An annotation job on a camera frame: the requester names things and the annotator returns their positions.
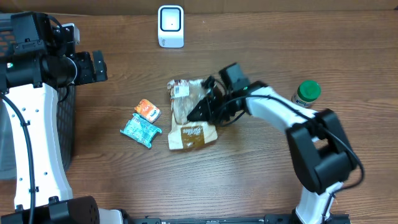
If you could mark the grey plastic basket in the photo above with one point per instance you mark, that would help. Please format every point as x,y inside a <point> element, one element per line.
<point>65,117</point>

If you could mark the teal white snack packet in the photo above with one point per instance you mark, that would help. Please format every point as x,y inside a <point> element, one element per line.
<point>140,130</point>

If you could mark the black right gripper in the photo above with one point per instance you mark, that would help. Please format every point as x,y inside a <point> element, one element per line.
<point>210,112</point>

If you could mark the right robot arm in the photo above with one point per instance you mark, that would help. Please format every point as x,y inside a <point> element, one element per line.
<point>321,153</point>

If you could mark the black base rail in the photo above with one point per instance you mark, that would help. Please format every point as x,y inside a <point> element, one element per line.
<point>242,220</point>

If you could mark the green lid jar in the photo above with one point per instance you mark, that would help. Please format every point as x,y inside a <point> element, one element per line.
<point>307,93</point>

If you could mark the orange snack packet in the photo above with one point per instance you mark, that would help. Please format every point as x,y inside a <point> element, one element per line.
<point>148,110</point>

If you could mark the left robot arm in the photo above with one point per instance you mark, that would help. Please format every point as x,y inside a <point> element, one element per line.
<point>40,60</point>

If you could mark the brown pastry bag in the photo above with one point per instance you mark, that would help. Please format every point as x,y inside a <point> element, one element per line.
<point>185,134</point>

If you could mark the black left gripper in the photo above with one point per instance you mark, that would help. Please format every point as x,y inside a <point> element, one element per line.
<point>89,74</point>

